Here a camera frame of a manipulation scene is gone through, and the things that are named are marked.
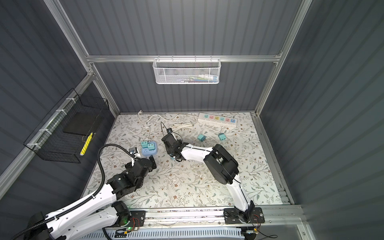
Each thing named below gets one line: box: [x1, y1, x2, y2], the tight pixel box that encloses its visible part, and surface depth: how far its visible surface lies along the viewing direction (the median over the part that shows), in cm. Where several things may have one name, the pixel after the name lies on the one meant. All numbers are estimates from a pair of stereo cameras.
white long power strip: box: [198, 112, 238, 127], surface depth 114 cm
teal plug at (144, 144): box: [141, 141, 148, 149], surface depth 96 cm
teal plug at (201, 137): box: [197, 134, 206, 142], surface depth 106 cm
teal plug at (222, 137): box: [218, 133, 227, 142], surface depth 107 cm
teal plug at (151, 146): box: [147, 143, 156, 151], surface depth 96 cm
